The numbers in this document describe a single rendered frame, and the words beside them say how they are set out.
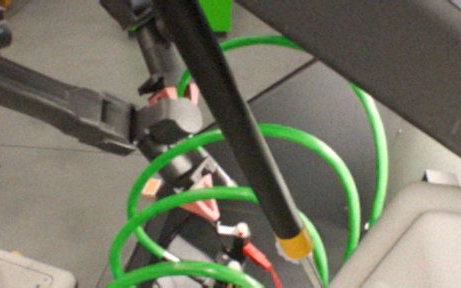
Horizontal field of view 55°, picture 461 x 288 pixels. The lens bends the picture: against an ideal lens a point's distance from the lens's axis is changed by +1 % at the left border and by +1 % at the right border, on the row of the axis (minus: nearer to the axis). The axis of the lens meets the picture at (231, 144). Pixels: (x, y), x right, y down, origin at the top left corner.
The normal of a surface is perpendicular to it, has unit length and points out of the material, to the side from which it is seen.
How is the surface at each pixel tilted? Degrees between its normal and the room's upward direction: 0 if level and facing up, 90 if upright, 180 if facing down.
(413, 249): 76
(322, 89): 90
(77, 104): 51
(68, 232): 0
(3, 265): 0
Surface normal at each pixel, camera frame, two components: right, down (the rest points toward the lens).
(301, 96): -0.18, 0.59
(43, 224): 0.04, -0.80
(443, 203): -0.10, -0.15
